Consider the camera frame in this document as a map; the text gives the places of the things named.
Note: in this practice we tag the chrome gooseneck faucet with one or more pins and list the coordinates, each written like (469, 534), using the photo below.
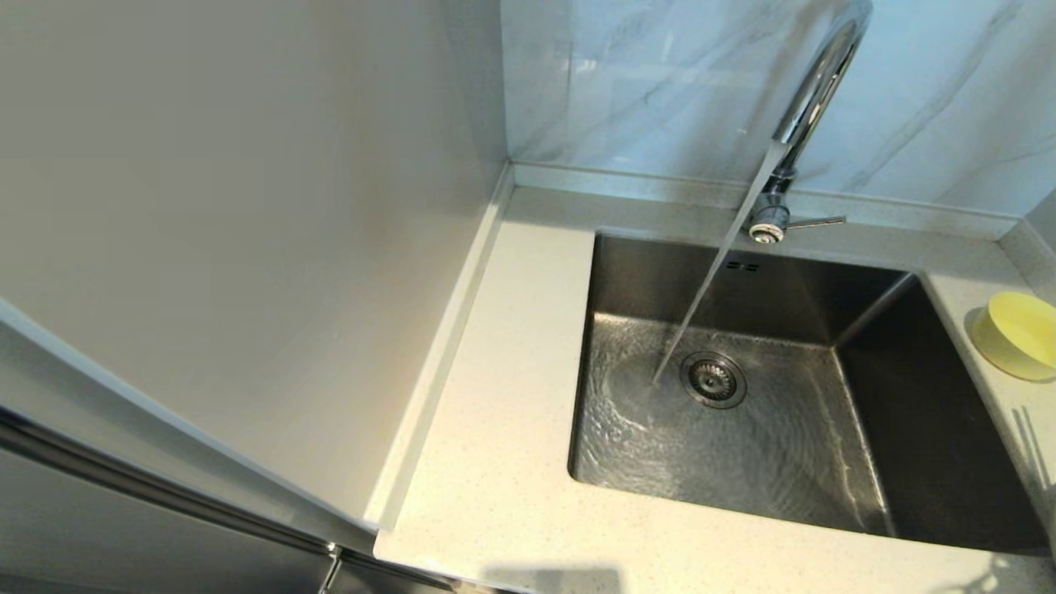
(817, 82)

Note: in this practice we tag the yellow bowl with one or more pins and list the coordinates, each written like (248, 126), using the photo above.
(1019, 334)

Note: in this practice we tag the stainless steel sink basin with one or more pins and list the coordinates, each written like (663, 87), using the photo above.
(784, 445)

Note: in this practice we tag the running water stream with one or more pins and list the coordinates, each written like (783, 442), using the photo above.
(709, 280)

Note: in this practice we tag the round metal drain strainer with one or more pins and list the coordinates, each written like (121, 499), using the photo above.
(714, 380)

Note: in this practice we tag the tall white cabinet side panel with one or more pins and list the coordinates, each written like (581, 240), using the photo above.
(231, 231)

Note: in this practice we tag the large stainless steel appliance door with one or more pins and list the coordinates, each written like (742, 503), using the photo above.
(124, 536)

